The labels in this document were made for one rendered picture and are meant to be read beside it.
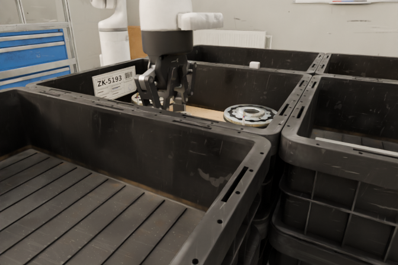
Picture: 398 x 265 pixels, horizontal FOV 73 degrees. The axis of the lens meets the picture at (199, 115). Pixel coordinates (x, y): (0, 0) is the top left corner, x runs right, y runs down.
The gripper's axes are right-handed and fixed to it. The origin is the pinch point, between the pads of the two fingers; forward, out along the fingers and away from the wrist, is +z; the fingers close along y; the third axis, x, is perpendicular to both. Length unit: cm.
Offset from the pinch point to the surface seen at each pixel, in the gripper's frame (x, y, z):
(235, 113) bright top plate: 7.2, -10.2, 1.1
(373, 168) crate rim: 26.9, 10.7, -4.1
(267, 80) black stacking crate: 10.8, -17.7, -3.8
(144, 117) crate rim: 4.9, 12.3, -5.4
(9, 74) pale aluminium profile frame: -196, -74, 23
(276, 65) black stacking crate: 5.9, -47.7, -1.7
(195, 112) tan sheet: -3.6, -14.3, 4.0
